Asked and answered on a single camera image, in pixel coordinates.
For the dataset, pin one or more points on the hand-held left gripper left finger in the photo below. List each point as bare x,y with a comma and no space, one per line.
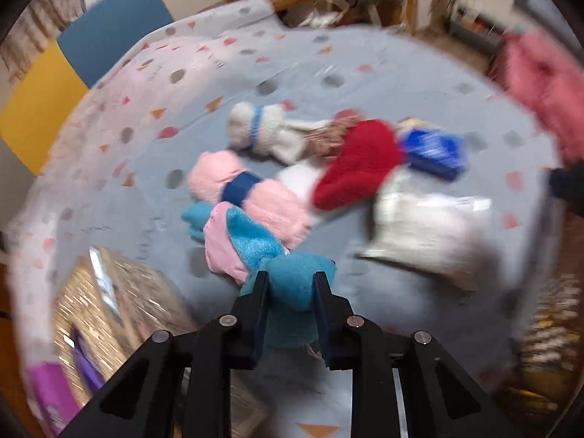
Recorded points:
261,324

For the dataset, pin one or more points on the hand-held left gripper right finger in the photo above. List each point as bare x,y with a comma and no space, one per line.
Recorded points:
321,321

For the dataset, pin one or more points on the teal and pink fluffy socks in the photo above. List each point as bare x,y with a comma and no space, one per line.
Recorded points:
292,283

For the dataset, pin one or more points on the pink fluffy socks blue band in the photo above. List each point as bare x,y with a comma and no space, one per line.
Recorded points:
273,205

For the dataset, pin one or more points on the white packet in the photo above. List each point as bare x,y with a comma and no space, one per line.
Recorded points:
424,232

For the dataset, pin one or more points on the red fluffy plush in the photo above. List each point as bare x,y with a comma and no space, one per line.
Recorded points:
360,159

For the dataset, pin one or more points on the brown fringed soft item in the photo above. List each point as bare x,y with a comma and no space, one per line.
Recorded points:
326,134

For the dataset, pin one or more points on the pink jacket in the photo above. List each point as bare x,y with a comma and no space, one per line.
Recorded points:
543,82

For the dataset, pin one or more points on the gold glitter box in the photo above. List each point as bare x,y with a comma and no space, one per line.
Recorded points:
127,292

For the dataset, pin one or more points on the blue packet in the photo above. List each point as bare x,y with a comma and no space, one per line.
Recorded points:
433,148

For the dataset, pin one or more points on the white round plush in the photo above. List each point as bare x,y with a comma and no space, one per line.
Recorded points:
299,180

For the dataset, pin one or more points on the white fluffy socks blue band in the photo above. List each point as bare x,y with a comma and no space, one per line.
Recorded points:
278,137

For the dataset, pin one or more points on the purple box lid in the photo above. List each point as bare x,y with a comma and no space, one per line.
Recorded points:
50,392

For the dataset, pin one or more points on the patterned white tablecloth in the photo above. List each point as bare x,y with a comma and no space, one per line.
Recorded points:
319,68

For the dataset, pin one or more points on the clear plastic bag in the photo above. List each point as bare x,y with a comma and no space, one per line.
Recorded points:
326,16

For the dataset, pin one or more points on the multicolour padded headboard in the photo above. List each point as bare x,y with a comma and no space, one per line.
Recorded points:
114,27

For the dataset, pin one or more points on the patterned curtain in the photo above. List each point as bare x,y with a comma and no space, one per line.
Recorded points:
41,23

